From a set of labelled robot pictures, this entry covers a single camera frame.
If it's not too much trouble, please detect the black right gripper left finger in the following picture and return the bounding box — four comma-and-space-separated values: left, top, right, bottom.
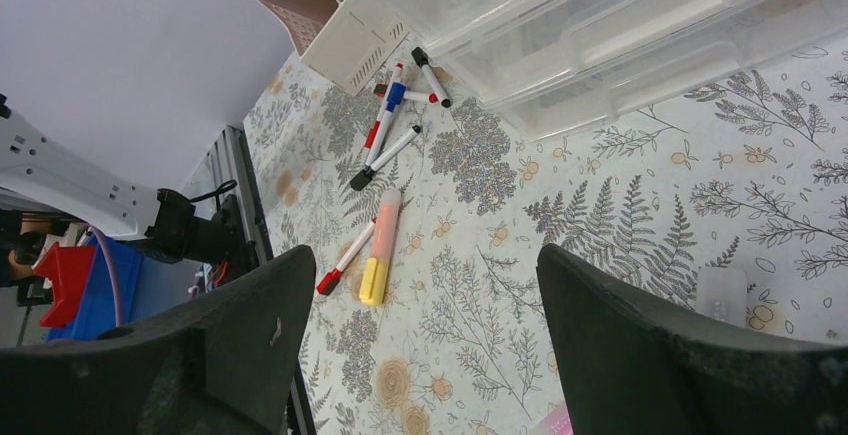
1, 245, 316, 434

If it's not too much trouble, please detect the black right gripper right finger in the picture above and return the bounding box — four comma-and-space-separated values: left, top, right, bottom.
536, 244, 847, 434

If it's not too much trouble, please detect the white plastic drawer organizer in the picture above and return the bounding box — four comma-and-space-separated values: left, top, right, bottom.
382, 0, 847, 140

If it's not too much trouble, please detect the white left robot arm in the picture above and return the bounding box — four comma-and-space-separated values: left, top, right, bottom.
1, 96, 243, 264

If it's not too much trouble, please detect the blue plastic bin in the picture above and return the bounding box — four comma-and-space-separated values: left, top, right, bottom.
46, 235, 145, 341

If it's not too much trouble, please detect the red marker pen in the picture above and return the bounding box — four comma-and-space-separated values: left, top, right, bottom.
316, 218, 376, 296

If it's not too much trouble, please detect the pink yellow highlighter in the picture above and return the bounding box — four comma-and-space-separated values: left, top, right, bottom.
359, 188, 402, 306

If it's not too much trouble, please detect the red plastic bin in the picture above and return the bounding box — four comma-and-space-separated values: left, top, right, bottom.
33, 244, 96, 328

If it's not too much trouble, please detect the black tipped marker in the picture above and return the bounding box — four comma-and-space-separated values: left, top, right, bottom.
349, 125, 422, 191

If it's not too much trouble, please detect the floral patterned table mat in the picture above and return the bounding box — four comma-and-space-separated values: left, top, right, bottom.
245, 40, 847, 434

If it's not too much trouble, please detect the dark red capped marker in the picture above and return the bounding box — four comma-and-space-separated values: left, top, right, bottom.
373, 83, 439, 104

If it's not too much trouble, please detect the blue capped marker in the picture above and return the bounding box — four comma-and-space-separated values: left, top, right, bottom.
365, 82, 407, 166

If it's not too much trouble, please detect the white perforated file rack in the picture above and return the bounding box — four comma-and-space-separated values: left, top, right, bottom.
263, 0, 409, 95

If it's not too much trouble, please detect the black capped marker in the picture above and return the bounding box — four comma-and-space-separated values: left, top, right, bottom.
411, 47, 452, 108

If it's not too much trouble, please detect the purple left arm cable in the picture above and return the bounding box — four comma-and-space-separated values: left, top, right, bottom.
89, 223, 126, 329

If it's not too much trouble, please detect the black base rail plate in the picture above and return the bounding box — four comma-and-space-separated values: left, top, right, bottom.
216, 126, 316, 434

